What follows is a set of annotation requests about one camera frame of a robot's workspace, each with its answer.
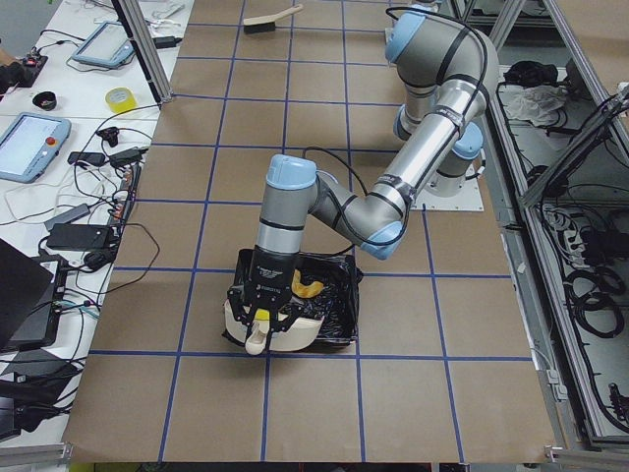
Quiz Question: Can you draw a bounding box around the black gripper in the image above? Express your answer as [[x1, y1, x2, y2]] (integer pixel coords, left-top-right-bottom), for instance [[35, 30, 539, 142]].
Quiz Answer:
[[225, 248, 305, 352]]

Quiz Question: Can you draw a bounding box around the beige plastic dustpan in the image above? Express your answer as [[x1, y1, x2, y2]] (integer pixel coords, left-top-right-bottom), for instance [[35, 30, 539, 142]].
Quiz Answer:
[[223, 297, 325, 357]]

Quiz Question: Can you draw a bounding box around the pale curved fruit peel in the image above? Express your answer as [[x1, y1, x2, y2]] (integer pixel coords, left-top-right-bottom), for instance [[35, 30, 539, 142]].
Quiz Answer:
[[291, 269, 324, 299]]

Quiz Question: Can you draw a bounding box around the white hand brush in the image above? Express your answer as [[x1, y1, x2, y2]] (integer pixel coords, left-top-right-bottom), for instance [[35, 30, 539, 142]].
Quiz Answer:
[[243, 4, 304, 34]]

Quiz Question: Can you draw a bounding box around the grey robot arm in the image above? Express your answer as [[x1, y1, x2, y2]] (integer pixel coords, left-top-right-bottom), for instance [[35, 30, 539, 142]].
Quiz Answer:
[[224, 1, 498, 355]]

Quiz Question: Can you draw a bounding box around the bin with black bag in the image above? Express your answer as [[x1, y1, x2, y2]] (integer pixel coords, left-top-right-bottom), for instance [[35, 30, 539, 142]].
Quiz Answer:
[[223, 254, 363, 355]]

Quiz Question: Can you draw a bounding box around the black power adapter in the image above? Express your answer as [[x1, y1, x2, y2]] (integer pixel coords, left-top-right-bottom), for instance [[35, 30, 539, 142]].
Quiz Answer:
[[46, 223, 113, 251]]

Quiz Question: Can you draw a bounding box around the black laptop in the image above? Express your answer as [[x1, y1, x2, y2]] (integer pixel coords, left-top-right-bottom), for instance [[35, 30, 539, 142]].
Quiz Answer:
[[1, 241, 68, 353]]

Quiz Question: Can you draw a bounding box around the yellow tape roll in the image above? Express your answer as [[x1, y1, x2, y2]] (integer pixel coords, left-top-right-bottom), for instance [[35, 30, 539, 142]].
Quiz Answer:
[[105, 87, 137, 114]]

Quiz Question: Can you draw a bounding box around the black small bowl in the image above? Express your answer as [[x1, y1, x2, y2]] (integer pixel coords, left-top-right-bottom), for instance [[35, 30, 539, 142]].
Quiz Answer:
[[31, 90, 57, 111]]

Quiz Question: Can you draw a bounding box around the blue teach pendant tablet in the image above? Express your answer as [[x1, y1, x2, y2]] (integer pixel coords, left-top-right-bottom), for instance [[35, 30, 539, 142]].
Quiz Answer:
[[71, 22, 135, 69]]

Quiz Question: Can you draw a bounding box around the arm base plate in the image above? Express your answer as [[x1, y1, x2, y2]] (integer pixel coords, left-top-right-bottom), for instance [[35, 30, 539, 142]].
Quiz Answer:
[[413, 164, 485, 212]]

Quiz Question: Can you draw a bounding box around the aluminium frame post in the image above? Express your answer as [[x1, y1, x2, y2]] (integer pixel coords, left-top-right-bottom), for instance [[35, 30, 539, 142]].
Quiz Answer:
[[112, 0, 172, 106]]

